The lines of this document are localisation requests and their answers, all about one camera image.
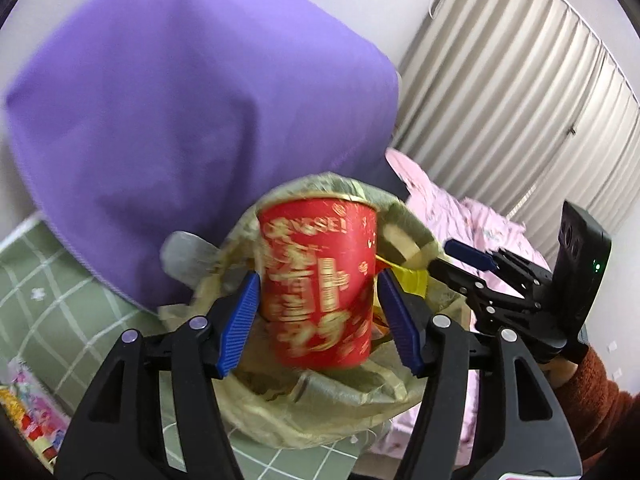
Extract yellow wafer wrapper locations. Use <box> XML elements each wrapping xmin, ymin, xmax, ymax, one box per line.
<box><xmin>375</xmin><ymin>256</ymin><xmax>430</xmax><ymax>298</ymax></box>

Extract red paper cup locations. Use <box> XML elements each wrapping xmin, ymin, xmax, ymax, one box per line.
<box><xmin>257</xmin><ymin>193</ymin><xmax>378</xmax><ymax>370</ymax></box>

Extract green checkered cloth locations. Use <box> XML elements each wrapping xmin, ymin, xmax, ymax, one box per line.
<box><xmin>1</xmin><ymin>214</ymin><xmax>376</xmax><ymax>479</ymax></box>

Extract purple pillow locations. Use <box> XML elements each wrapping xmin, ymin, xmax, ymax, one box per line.
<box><xmin>6</xmin><ymin>0</ymin><xmax>398</xmax><ymax>311</ymax></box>

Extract trash bin with yellow liner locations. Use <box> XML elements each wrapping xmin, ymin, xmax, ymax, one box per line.
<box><xmin>160</xmin><ymin>172</ymin><xmax>444</xmax><ymax>448</ymax></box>

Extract brown fuzzy sleeve forearm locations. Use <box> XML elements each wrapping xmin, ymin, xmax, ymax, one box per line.
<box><xmin>540</xmin><ymin>347</ymin><xmax>639</xmax><ymax>479</ymax></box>

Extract white pleated curtain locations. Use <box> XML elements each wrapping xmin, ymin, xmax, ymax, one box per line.
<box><xmin>395</xmin><ymin>0</ymin><xmax>639</xmax><ymax>260</ymax></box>

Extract pink floral blanket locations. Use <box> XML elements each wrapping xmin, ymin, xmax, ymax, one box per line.
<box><xmin>366</xmin><ymin>147</ymin><xmax>554</xmax><ymax>470</ymax></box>

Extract pink snack packet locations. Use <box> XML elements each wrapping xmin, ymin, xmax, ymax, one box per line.
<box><xmin>1</xmin><ymin>358</ymin><xmax>70</xmax><ymax>472</ymax></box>

